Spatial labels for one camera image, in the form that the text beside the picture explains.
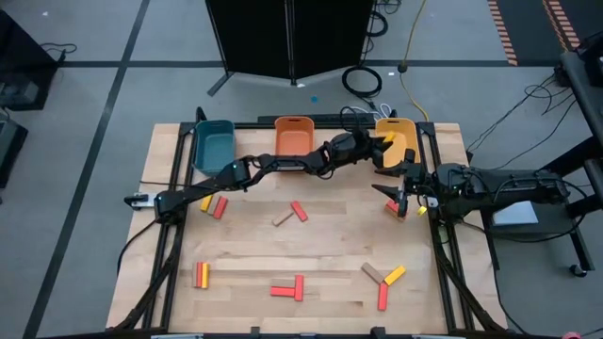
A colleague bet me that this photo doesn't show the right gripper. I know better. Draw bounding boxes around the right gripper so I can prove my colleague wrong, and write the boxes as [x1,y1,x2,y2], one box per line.
[370,149,430,219]

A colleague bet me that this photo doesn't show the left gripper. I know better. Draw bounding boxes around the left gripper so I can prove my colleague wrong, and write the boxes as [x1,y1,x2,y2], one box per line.
[329,130,395,169]

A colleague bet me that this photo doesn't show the yellow plastic bin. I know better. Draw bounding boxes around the yellow plastic bin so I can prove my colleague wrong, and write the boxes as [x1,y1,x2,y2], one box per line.
[374,117,422,170]

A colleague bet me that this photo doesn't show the black power strip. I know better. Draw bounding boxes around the black power strip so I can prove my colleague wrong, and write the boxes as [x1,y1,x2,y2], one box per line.
[257,113,378,126]

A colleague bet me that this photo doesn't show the orange plastic bin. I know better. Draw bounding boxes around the orange plastic bin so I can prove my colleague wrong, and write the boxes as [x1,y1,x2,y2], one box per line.
[273,116,317,159]

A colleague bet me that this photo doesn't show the grey sheet on cart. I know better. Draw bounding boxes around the grey sheet on cart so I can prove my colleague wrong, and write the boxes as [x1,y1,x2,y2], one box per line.
[492,201,540,227]

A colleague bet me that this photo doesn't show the black folding partition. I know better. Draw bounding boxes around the black folding partition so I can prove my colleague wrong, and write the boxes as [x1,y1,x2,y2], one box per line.
[205,0,377,98]

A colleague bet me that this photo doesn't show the teal plastic bin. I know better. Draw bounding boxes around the teal plastic bin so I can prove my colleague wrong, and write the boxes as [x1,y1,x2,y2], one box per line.
[192,119,237,178]

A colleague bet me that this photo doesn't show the black equipment cart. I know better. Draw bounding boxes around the black equipment cart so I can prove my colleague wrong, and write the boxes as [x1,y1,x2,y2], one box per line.
[480,136,603,279]

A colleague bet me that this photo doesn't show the black mat with striped edges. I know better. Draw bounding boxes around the black mat with striped edges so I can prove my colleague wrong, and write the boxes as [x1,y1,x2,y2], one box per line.
[486,0,583,67]

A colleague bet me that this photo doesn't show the black side table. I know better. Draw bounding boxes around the black side table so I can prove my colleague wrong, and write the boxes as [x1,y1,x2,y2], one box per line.
[559,30,603,159]

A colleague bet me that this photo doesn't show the black rolling desk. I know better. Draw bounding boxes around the black rolling desk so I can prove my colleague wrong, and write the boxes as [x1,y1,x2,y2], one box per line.
[0,8,60,112]

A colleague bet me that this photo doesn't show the dark box on floor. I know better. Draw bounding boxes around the dark box on floor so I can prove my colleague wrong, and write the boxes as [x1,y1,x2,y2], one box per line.
[0,117,29,189]

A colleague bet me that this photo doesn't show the white cable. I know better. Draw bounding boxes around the white cable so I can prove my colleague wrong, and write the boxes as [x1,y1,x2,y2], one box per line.
[343,102,393,120]

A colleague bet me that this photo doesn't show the coiled black cable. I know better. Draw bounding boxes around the coiled black cable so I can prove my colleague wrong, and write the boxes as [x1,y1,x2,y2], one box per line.
[340,64,383,100]

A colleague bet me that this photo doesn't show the yellow floor cable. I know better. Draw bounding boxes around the yellow floor cable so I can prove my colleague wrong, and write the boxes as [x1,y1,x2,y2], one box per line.
[398,0,431,122]

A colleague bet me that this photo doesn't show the looped black cable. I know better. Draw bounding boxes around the looped black cable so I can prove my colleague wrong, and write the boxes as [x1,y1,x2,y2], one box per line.
[365,0,402,39]

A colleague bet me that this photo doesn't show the black floor cables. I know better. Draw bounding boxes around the black floor cables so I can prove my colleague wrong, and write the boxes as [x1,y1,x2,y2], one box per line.
[464,73,581,171]

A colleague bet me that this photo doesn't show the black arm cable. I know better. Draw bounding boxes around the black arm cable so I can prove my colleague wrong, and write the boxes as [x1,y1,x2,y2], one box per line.
[116,217,164,279]

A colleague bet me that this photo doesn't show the black cable with plug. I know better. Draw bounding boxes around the black cable with plug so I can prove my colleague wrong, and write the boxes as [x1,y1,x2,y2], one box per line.
[40,41,79,65]

